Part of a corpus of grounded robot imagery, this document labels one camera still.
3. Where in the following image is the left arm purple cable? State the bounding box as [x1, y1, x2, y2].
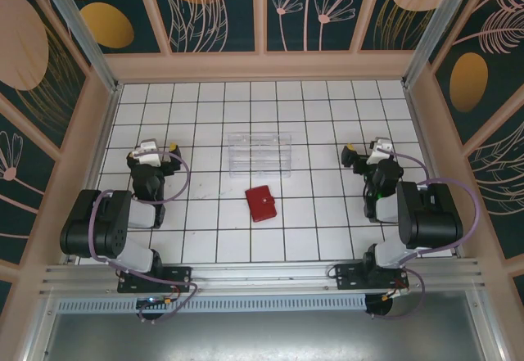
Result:
[88, 150, 200, 324]

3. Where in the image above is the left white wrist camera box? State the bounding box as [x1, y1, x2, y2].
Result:
[134, 138, 161, 166]

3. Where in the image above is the grey metal sheet panel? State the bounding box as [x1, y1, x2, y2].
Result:
[38, 310, 499, 361]

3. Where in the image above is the slotted grey cable duct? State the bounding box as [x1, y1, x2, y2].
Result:
[54, 294, 368, 314]

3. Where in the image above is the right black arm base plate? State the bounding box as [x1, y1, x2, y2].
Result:
[334, 262, 410, 292]

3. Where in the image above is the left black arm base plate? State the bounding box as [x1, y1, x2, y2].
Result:
[117, 265, 193, 295]

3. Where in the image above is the aluminium mounting rail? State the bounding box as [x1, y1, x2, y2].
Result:
[40, 257, 485, 296]

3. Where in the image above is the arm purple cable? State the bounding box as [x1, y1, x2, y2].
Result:
[88, 150, 200, 324]
[382, 151, 481, 321]

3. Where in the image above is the clear acrylic organizer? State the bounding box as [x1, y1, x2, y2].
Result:
[227, 133, 294, 180]

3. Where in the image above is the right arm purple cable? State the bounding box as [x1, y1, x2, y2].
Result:
[382, 151, 481, 321]

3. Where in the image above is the aluminium corner post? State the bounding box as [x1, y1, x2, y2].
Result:
[402, 0, 490, 88]
[33, 0, 120, 93]

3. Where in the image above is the red card holder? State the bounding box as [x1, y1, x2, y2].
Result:
[244, 185, 278, 223]

